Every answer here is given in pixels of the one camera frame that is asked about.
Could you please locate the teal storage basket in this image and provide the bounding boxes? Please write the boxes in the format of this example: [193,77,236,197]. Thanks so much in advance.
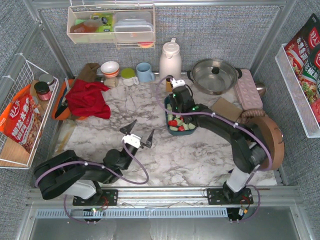
[164,96,198,137]

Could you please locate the green capsule cluster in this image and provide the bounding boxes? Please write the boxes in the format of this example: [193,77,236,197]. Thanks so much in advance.
[167,114,174,121]
[188,123,196,130]

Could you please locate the red capsule cluster front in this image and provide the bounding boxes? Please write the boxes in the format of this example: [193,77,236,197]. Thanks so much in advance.
[168,120,178,127]

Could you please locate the cork mat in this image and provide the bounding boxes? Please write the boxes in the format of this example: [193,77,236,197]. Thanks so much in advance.
[210,97,243,123]

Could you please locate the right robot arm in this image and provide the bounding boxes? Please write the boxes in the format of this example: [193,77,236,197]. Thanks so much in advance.
[169,85,273,203]

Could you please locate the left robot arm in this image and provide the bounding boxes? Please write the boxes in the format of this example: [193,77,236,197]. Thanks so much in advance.
[34,121,154,200]

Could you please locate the orange spice bottle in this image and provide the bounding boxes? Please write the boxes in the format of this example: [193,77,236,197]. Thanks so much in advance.
[165,75,173,93]

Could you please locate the white thermos jug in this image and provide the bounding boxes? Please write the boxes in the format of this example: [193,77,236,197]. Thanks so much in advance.
[159,38,182,80]

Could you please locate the steel pot with lid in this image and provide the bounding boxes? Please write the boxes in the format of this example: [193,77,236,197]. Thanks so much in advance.
[186,58,243,96]

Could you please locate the glass spice jar lying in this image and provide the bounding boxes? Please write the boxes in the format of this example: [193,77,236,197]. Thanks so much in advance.
[103,77,119,88]

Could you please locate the blue mug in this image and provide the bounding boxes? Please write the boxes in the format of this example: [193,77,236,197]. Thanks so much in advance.
[136,62,155,83]

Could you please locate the red cloth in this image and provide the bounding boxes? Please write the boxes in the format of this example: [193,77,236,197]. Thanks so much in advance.
[65,79,111,119]

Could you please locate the green lid white cup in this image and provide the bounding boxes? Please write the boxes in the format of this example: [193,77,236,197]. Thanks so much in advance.
[120,68,139,87]

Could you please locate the orange tray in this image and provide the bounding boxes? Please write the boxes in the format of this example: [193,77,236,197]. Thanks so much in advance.
[51,81,72,121]

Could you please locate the white orange bowl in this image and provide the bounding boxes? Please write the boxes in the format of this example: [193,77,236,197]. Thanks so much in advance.
[100,61,120,78]

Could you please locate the pink egg tray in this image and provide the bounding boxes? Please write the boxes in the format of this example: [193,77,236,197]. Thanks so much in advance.
[234,68,263,111]

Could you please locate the brown cloth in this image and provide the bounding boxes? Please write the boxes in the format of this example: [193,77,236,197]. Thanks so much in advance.
[77,63,100,83]

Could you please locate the dark lid jar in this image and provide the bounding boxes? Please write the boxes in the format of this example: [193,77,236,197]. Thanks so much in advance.
[34,81,52,102]

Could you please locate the silver lid jar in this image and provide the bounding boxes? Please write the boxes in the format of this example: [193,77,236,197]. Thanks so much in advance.
[39,73,55,92]

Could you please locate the clear plastic containers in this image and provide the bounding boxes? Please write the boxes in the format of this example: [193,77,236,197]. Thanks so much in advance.
[113,11,154,43]

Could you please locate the round wooden board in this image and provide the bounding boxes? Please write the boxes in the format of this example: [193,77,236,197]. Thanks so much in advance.
[248,116,285,171]

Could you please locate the red snack bag left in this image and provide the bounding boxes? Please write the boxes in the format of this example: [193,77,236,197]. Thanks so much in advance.
[0,84,42,154]

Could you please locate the red snack bags right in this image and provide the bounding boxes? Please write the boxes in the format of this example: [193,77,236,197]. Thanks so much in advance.
[284,13,320,122]

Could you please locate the right white rack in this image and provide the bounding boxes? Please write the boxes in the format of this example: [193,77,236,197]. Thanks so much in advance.
[274,43,320,139]

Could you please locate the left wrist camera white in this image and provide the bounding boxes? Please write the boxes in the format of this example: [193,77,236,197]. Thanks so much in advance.
[122,133,141,149]

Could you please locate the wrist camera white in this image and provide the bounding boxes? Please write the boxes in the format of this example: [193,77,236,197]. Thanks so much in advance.
[170,78,186,89]
[122,133,141,149]

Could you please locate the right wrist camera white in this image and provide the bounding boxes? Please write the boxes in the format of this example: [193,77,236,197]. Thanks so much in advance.
[170,78,186,89]

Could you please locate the wall wire basket top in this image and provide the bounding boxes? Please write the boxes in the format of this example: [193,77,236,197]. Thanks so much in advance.
[66,3,156,49]

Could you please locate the left wire basket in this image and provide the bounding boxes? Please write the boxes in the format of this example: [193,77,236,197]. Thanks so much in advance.
[0,53,60,169]

